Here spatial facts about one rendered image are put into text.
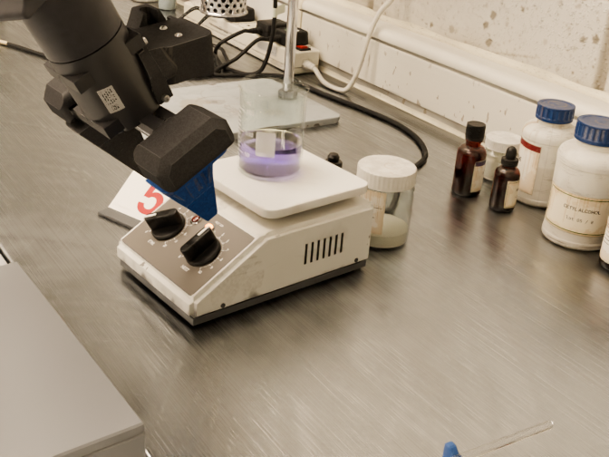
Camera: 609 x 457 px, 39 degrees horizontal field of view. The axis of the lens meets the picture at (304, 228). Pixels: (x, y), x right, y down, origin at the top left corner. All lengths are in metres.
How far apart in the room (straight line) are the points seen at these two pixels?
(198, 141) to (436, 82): 0.70
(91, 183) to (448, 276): 0.41
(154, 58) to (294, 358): 0.25
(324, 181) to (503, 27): 0.48
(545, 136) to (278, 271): 0.38
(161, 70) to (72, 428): 0.29
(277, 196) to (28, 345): 0.32
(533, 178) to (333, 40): 0.52
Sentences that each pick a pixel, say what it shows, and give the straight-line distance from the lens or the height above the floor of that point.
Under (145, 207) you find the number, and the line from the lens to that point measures 0.89.
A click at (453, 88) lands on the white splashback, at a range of 1.20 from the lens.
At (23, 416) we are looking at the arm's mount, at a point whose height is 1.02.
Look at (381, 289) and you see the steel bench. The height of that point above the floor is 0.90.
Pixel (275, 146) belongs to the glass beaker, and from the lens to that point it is 0.76.
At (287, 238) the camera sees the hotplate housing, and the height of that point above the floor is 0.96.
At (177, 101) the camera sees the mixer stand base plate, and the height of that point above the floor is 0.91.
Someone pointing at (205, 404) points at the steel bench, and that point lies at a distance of 0.64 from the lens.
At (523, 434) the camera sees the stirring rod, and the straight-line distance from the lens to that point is 0.60.
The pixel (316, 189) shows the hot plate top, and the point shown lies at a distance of 0.77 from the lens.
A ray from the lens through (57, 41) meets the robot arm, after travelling 0.59.
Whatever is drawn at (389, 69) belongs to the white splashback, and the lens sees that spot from 1.31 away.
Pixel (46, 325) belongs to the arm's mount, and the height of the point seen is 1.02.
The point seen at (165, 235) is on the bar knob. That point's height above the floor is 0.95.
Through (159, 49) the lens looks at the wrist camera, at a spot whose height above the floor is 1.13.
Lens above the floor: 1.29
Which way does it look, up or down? 26 degrees down
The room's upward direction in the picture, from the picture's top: 4 degrees clockwise
